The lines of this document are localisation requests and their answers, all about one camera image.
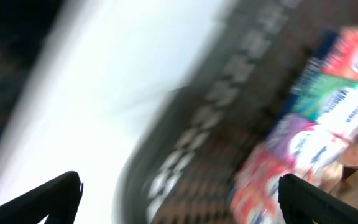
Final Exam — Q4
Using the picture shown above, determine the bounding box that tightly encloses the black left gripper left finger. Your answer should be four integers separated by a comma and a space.
0, 171, 83, 224

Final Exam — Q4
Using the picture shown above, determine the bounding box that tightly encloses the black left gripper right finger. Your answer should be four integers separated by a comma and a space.
278, 174, 358, 224

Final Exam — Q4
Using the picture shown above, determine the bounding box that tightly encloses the grey plastic basket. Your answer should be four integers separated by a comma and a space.
119, 0, 358, 224

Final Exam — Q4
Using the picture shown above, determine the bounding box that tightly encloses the colourful tissue multipack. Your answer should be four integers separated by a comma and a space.
231, 27, 358, 223

